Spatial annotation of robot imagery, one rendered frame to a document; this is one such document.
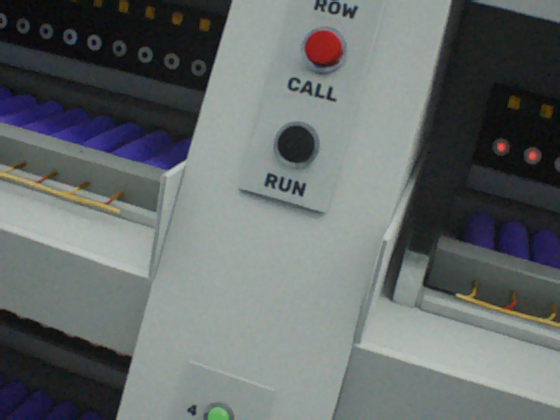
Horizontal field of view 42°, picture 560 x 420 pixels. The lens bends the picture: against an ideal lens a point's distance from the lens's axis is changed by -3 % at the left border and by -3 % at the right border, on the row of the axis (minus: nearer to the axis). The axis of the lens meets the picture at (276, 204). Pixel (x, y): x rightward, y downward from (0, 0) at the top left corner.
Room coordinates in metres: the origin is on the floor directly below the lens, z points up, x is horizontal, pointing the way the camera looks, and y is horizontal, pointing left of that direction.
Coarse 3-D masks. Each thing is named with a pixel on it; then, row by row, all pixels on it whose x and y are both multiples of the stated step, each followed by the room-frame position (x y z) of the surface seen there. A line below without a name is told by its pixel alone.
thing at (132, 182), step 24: (0, 144) 0.41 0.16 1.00; (24, 144) 0.40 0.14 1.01; (48, 144) 0.40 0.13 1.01; (72, 144) 0.41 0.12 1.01; (24, 168) 0.41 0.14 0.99; (48, 168) 0.40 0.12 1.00; (72, 168) 0.40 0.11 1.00; (96, 168) 0.39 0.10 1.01; (120, 168) 0.39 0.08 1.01; (144, 168) 0.40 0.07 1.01; (48, 192) 0.39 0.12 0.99; (72, 192) 0.39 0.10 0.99; (96, 192) 0.40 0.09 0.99; (120, 192) 0.39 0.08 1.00; (144, 192) 0.39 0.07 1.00
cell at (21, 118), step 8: (40, 104) 0.48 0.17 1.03; (48, 104) 0.49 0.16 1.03; (56, 104) 0.49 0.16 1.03; (16, 112) 0.46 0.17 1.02; (24, 112) 0.46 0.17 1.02; (32, 112) 0.47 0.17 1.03; (40, 112) 0.47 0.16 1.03; (48, 112) 0.48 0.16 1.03; (56, 112) 0.49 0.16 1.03; (0, 120) 0.44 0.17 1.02; (8, 120) 0.44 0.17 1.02; (16, 120) 0.45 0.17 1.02; (24, 120) 0.46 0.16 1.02; (32, 120) 0.46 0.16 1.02
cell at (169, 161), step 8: (176, 144) 0.46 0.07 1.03; (184, 144) 0.46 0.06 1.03; (160, 152) 0.44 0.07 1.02; (168, 152) 0.44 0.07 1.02; (176, 152) 0.45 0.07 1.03; (184, 152) 0.45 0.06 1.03; (144, 160) 0.43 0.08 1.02; (152, 160) 0.42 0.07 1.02; (160, 160) 0.43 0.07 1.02; (168, 160) 0.43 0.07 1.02; (176, 160) 0.44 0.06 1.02; (184, 160) 0.45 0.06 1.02; (168, 168) 0.43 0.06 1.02
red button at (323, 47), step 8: (320, 32) 0.32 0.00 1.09; (328, 32) 0.32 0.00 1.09; (312, 40) 0.32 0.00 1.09; (320, 40) 0.32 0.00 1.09; (328, 40) 0.32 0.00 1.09; (336, 40) 0.32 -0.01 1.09; (312, 48) 0.32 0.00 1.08; (320, 48) 0.32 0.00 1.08; (328, 48) 0.32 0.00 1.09; (336, 48) 0.32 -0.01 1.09; (312, 56) 0.32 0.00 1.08; (320, 56) 0.32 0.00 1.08; (328, 56) 0.32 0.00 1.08; (336, 56) 0.32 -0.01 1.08; (320, 64) 0.32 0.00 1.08; (328, 64) 0.32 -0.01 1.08
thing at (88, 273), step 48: (0, 48) 0.55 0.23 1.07; (144, 96) 0.52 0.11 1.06; (192, 96) 0.51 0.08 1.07; (0, 192) 0.39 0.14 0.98; (0, 240) 0.36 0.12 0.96; (48, 240) 0.35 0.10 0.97; (96, 240) 0.36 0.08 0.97; (144, 240) 0.37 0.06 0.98; (0, 288) 0.36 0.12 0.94; (48, 288) 0.36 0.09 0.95; (96, 288) 0.35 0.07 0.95; (144, 288) 0.34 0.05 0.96; (96, 336) 0.35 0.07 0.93
